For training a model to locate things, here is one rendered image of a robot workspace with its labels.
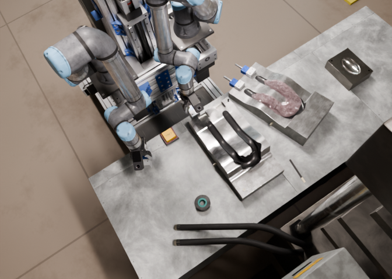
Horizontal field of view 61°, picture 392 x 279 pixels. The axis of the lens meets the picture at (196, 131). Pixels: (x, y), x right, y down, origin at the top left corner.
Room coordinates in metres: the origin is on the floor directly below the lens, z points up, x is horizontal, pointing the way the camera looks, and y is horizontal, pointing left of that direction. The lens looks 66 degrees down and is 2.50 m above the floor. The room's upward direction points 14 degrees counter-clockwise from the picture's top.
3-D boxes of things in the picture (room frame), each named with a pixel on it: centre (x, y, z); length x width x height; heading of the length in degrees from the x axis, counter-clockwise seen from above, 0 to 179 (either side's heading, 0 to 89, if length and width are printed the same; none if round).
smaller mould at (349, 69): (0.91, -0.93, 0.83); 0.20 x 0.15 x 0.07; 20
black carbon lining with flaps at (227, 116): (0.63, -0.19, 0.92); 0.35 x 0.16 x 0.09; 20
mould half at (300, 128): (0.82, -0.49, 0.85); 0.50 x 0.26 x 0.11; 37
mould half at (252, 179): (0.61, -0.18, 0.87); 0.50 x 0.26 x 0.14; 20
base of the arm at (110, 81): (1.13, 0.37, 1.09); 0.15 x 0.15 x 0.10
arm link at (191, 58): (0.99, -0.04, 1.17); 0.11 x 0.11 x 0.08; 60
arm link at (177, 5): (1.30, -0.10, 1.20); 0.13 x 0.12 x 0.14; 60
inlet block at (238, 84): (0.99, -0.28, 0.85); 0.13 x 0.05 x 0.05; 37
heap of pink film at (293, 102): (0.81, -0.48, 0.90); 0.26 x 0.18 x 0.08; 37
